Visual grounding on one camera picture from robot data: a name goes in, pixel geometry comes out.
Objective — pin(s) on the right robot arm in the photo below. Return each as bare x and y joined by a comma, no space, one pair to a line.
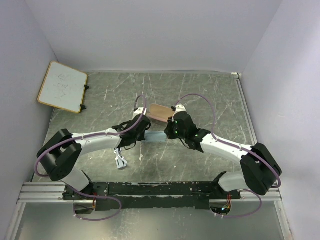
259,170

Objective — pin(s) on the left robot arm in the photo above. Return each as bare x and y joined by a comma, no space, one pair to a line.
60,154

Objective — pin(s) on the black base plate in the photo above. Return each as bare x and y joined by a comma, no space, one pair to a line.
149,195

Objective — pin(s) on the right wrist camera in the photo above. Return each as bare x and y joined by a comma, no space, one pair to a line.
178,108

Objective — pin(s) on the pink glasses case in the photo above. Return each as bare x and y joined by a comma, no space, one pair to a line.
159,112

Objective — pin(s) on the white sunglasses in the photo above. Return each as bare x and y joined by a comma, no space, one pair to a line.
120,161

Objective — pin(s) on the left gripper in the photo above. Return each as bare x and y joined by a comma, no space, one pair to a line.
142,136

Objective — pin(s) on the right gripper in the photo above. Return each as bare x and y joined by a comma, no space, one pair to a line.
168,130

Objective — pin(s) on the light blue cleaning cloth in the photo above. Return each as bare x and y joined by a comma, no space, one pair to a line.
155,136

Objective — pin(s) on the small whiteboard with orange frame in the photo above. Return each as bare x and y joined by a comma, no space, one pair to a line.
63,88

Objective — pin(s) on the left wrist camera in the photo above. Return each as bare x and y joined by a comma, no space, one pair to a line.
140,110

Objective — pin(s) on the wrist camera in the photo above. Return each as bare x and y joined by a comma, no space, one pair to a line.
178,108
140,110

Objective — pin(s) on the aluminium rail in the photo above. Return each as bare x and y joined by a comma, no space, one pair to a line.
49,192

